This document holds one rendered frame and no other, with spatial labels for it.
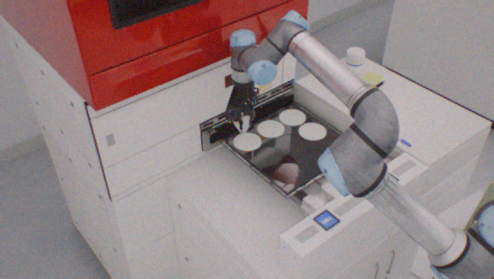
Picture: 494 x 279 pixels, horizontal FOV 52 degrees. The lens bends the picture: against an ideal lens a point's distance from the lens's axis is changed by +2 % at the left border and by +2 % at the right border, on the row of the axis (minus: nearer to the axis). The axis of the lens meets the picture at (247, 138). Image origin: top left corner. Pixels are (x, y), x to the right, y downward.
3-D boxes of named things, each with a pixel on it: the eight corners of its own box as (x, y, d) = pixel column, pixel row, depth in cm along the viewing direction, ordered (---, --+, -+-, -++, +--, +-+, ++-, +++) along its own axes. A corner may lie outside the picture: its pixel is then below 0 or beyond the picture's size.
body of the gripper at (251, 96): (259, 102, 167) (260, 71, 159) (250, 117, 161) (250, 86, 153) (239, 98, 169) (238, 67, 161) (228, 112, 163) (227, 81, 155)
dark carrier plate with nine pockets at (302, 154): (223, 139, 180) (223, 139, 180) (293, 104, 197) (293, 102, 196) (287, 194, 160) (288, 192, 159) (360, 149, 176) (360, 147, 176)
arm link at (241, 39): (236, 43, 142) (225, 30, 148) (237, 76, 149) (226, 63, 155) (261, 37, 145) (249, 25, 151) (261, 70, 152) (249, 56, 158)
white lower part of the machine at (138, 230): (76, 234, 262) (31, 106, 209) (206, 165, 301) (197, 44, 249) (145, 335, 220) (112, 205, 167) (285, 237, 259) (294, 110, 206)
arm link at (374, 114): (416, 114, 113) (284, 0, 137) (381, 149, 115) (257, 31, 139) (426, 126, 123) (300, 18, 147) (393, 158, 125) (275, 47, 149)
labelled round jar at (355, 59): (340, 71, 201) (342, 50, 195) (352, 65, 205) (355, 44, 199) (353, 79, 197) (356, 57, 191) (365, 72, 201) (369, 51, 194)
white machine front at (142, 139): (108, 199, 169) (83, 101, 143) (288, 107, 208) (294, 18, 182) (113, 204, 167) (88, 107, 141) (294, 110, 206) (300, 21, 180)
